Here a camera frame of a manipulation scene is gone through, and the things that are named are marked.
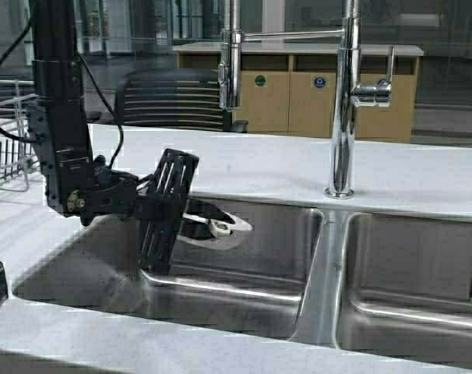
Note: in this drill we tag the black slatted chair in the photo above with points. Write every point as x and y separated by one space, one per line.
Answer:
173 98

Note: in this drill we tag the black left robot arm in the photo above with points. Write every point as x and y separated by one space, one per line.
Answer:
79 184

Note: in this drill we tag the chrome kitchen faucet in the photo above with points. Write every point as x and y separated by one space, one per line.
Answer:
350 93

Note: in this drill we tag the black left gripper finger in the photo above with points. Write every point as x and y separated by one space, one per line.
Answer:
203 221

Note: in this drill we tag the white wire dish rack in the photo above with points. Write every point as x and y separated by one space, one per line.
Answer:
17 160

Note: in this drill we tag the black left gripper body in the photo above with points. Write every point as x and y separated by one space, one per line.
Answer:
157 201

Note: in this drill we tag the wooden recycling bin cabinet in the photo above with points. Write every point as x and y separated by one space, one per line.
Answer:
289 89

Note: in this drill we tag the stainless steel double sink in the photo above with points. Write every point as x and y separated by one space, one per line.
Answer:
384 283

